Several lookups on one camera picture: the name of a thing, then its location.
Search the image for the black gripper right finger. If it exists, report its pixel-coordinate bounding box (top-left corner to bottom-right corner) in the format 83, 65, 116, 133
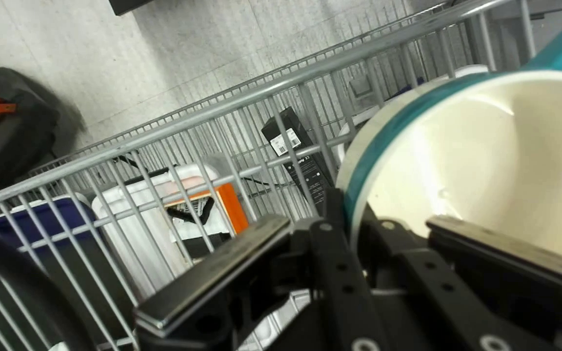
426, 215, 562, 328

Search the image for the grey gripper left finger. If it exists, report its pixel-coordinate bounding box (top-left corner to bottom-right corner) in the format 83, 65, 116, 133
133, 213, 295, 340

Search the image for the teal and white bowl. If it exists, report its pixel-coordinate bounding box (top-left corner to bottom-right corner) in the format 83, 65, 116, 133
334, 18, 562, 270

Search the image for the white box with orange side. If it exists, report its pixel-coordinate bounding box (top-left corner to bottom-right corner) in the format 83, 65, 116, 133
90, 163, 252, 280

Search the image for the black device with label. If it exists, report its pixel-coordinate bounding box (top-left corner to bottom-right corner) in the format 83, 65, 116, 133
260, 106, 336, 219

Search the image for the blue box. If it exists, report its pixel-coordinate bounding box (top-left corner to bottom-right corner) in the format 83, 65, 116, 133
0, 196, 98, 254

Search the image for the grey bag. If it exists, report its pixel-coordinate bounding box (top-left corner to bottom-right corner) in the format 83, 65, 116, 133
0, 65, 90, 194

